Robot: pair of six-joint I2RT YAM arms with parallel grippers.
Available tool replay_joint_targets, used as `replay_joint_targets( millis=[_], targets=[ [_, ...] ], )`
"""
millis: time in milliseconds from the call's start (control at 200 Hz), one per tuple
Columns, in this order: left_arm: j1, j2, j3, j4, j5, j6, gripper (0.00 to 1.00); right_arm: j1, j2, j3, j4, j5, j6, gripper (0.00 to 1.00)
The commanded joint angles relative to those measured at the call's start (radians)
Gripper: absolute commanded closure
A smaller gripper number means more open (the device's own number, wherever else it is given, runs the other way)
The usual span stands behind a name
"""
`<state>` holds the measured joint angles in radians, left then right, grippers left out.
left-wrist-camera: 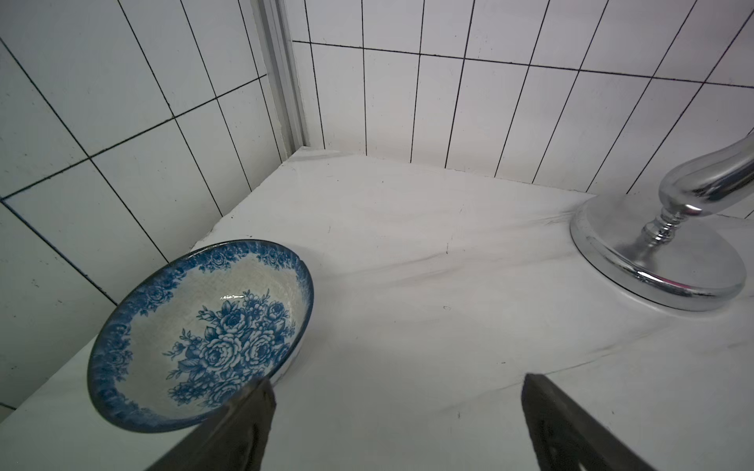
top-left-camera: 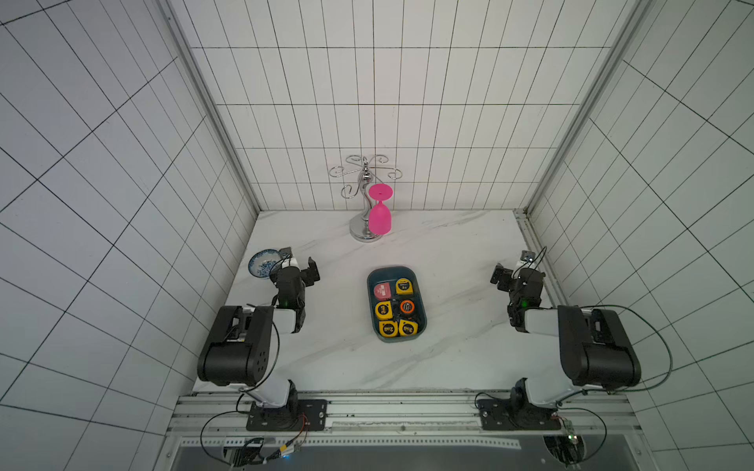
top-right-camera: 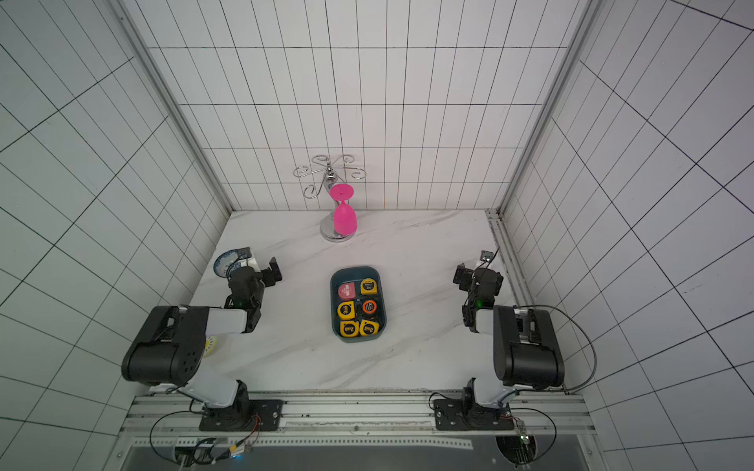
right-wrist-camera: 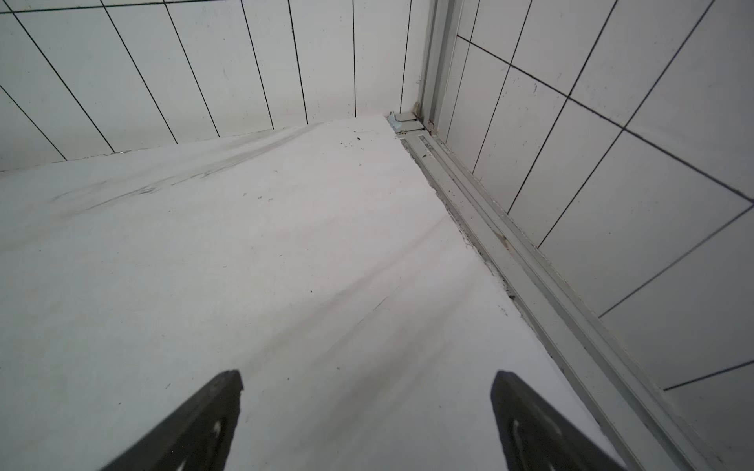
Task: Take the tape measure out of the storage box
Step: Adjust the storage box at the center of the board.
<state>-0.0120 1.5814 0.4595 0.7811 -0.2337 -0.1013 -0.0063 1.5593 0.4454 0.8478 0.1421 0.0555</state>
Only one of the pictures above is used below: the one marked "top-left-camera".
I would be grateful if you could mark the blue white patterned bowl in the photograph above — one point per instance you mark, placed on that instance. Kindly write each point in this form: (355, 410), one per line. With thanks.
(264, 262)

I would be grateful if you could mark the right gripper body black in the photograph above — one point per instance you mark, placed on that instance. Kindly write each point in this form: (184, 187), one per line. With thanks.
(510, 278)

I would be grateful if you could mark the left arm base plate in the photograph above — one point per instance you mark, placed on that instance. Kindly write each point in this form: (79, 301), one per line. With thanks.
(296, 415)

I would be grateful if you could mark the silver glass holder stand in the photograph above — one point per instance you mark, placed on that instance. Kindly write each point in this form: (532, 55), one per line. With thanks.
(361, 180)

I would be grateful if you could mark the left electronics board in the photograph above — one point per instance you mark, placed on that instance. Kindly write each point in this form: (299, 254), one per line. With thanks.
(252, 453)

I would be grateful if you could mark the right electronics board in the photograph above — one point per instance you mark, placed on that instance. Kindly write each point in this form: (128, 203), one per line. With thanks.
(570, 448)

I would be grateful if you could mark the electronics board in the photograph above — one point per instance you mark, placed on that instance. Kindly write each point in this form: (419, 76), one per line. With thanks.
(570, 448)
(252, 453)

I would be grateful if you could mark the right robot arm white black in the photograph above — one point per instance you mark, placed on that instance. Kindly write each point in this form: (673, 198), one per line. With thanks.
(594, 351)

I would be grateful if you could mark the pink plastic wine glass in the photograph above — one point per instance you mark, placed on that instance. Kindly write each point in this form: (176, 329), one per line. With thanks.
(380, 217)

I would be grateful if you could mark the pink tape measure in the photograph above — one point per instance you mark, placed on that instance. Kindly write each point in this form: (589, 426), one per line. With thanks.
(383, 291)

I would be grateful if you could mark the black orange tape measure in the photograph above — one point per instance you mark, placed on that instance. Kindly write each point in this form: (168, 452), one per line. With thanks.
(407, 307)

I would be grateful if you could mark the dark teal storage box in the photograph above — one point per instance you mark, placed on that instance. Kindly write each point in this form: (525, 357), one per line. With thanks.
(391, 274)

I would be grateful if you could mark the aluminium mounting rail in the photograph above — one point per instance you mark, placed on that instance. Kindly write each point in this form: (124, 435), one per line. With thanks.
(399, 430)

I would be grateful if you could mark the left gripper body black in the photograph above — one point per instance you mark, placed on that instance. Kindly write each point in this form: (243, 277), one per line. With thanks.
(300, 273)

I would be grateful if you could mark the yellow tape measure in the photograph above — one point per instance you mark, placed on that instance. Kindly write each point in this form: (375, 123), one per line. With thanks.
(408, 328)
(384, 311)
(404, 287)
(388, 329)

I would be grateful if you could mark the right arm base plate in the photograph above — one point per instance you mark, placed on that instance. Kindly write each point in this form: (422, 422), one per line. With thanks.
(502, 415)

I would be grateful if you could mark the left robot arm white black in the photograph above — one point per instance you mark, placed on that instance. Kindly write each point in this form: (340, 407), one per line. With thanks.
(243, 345)

